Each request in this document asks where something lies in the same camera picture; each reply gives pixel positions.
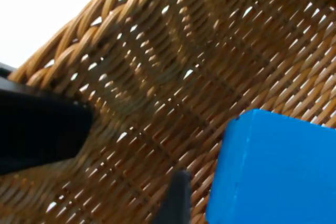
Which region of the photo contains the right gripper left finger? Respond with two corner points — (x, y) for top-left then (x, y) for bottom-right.
(0, 61), (95, 176)

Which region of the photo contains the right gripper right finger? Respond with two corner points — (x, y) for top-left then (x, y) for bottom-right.
(151, 169), (192, 224)

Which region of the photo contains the blue cube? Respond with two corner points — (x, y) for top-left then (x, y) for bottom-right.
(205, 108), (336, 224)

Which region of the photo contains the pale brown wicker basket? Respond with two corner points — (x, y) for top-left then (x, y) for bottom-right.
(0, 0), (336, 224)

